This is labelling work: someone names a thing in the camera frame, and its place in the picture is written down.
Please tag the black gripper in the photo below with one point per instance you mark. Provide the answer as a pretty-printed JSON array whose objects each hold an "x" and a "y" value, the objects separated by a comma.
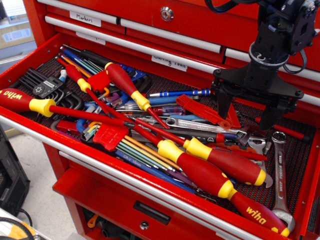
[{"x": 260, "y": 83}]

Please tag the small red yellow screwdriver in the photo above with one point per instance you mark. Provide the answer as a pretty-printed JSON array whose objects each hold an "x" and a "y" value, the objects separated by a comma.
[{"x": 74, "y": 74}]

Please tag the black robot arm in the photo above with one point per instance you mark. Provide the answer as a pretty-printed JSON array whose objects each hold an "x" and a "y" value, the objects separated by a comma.
[{"x": 285, "y": 28}]

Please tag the slim red black screwdriver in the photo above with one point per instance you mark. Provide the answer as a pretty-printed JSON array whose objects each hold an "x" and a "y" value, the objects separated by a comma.
[{"x": 292, "y": 133}]

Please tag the silver adjustable wrench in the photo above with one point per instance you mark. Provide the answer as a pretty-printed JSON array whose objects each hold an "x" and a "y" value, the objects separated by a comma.
[{"x": 250, "y": 135}]

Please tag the orange red bit holder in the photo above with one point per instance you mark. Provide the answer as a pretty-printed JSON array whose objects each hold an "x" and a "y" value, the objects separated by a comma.
[{"x": 203, "y": 111}]

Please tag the black red wiha screwdriver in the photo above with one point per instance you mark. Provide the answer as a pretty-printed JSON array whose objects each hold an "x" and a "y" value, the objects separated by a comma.
[{"x": 180, "y": 136}]

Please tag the blue aluminium precision screwdriver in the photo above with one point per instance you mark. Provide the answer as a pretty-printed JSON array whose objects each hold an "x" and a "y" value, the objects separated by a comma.
[{"x": 192, "y": 92}]

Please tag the silver combination wrench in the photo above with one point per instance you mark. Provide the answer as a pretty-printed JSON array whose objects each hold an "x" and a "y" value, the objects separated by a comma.
[{"x": 280, "y": 208}]

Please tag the red yellow screwdriver right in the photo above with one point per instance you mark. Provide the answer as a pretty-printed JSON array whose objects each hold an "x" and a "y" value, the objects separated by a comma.
[{"x": 236, "y": 166}]

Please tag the white cutting tools label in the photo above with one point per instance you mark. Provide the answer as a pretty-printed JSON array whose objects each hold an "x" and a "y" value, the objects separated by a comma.
[{"x": 169, "y": 63}]

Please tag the open red tool drawer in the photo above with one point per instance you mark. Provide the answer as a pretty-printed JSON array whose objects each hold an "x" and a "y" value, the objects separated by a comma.
[{"x": 144, "y": 205}]

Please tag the red tool chest cabinet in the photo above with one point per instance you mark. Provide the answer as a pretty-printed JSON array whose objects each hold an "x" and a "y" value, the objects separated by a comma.
[{"x": 133, "y": 30}]

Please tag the large wiha screwdriver front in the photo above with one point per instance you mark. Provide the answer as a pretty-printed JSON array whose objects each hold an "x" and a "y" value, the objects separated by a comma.
[{"x": 207, "y": 176}]

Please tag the large wiha screwdriver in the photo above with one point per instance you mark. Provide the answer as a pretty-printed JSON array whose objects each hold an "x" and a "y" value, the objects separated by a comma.
[
  {"x": 207, "y": 176},
  {"x": 20, "y": 102}
]

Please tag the chrome cabinet lock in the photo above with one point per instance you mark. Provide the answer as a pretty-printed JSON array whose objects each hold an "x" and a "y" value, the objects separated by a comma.
[{"x": 167, "y": 14}]

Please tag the red yellow screwdriver upper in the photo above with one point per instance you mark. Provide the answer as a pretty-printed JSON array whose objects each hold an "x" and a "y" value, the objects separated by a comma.
[{"x": 122, "y": 80}]

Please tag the rainbow hex key set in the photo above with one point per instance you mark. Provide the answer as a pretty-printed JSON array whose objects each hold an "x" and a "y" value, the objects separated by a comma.
[{"x": 113, "y": 137}]

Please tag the red hex key holder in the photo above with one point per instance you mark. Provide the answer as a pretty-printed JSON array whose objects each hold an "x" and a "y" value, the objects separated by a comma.
[{"x": 99, "y": 82}]

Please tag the white markers label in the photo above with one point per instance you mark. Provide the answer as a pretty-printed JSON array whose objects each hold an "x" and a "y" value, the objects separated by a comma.
[{"x": 85, "y": 18}]

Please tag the black torx key set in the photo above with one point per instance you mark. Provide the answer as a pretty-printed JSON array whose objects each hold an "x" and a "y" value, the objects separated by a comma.
[{"x": 51, "y": 87}]

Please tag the large wiha screwdriver left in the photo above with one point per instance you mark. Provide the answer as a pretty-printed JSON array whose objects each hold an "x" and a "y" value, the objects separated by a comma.
[{"x": 20, "y": 102}]

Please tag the black box on floor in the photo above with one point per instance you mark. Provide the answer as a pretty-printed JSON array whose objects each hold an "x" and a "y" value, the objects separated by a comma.
[{"x": 14, "y": 183}]

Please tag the red bit rail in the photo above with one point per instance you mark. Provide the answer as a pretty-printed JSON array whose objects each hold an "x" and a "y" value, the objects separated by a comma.
[{"x": 232, "y": 118}]

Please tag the clear handle screwdriver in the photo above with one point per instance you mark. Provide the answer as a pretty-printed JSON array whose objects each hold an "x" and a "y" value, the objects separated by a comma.
[{"x": 165, "y": 110}]

